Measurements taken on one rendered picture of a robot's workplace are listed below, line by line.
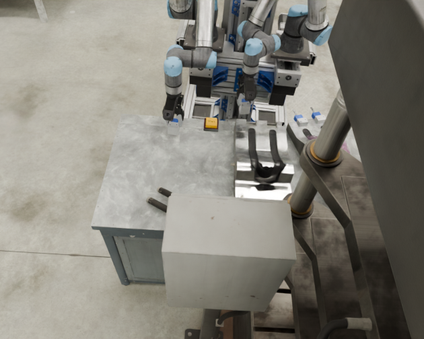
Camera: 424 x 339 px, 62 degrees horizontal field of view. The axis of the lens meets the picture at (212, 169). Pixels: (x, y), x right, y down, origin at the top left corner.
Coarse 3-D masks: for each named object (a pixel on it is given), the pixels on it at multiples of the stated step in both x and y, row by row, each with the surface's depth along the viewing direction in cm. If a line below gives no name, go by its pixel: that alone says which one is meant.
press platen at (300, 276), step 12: (300, 252) 127; (300, 264) 124; (288, 276) 121; (300, 276) 121; (312, 276) 121; (300, 288) 119; (312, 288) 119; (300, 300) 116; (312, 300) 116; (300, 312) 114; (312, 312) 114; (300, 324) 112; (312, 324) 112; (300, 336) 109; (312, 336) 110
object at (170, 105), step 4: (168, 96) 160; (168, 100) 159; (172, 100) 159; (176, 100) 160; (168, 104) 159; (172, 104) 159; (164, 108) 159; (168, 108) 159; (172, 108) 159; (164, 112) 159; (168, 112) 158; (172, 112) 158; (164, 116) 158; (168, 116) 158; (172, 116) 158
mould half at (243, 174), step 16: (240, 128) 183; (256, 128) 184; (272, 128) 184; (240, 144) 177; (256, 144) 178; (240, 160) 165; (272, 160) 166; (288, 160) 168; (240, 176) 164; (288, 176) 163; (240, 192) 162; (256, 192) 163; (272, 192) 163; (288, 192) 164
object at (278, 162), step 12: (252, 132) 183; (252, 144) 178; (276, 144) 179; (252, 156) 170; (276, 156) 172; (252, 168) 162; (264, 168) 161; (276, 168) 167; (264, 180) 166; (276, 180) 165
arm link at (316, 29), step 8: (312, 0) 163; (320, 0) 163; (312, 8) 168; (320, 8) 167; (312, 16) 172; (320, 16) 172; (304, 24) 184; (312, 24) 177; (320, 24) 176; (328, 24) 180; (304, 32) 186; (312, 32) 180; (320, 32) 179; (328, 32) 181; (312, 40) 184; (320, 40) 181
